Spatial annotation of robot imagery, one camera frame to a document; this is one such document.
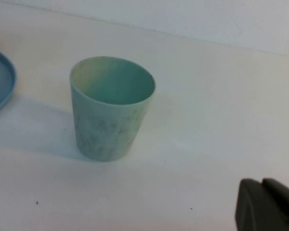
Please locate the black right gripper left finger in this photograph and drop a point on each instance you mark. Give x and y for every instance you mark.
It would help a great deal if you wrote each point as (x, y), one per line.
(253, 209)

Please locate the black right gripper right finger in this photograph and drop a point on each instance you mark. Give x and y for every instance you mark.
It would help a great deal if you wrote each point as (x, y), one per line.
(284, 197)

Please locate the mint green plastic cup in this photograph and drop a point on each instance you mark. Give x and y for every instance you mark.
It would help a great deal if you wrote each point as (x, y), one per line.
(106, 125)

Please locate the blue cup stand with posts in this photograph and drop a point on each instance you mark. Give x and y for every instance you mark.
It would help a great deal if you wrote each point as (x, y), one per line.
(0, 79)

